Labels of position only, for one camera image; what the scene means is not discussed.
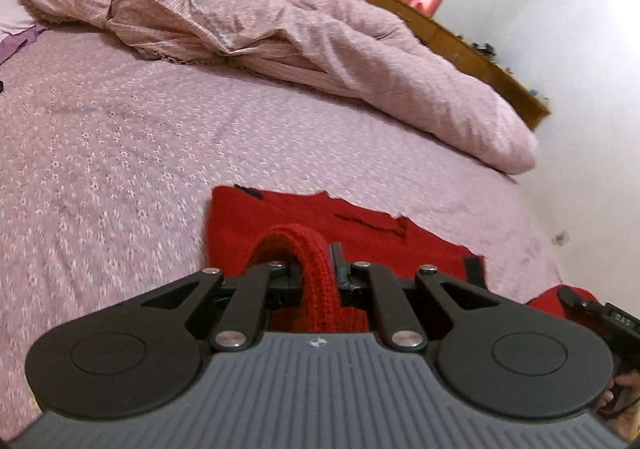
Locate right hand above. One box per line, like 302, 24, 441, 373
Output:
598, 370, 640, 441

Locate pink floral bed sheet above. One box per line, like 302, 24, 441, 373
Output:
1, 26, 560, 438

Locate pink floral duvet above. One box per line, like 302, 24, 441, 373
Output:
26, 0, 537, 175

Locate lavender pillow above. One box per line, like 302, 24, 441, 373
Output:
0, 0, 48, 64

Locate red knit sweater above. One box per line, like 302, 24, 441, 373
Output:
204, 183, 601, 334

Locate wooden bed side rail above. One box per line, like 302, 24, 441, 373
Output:
364, 0, 551, 130

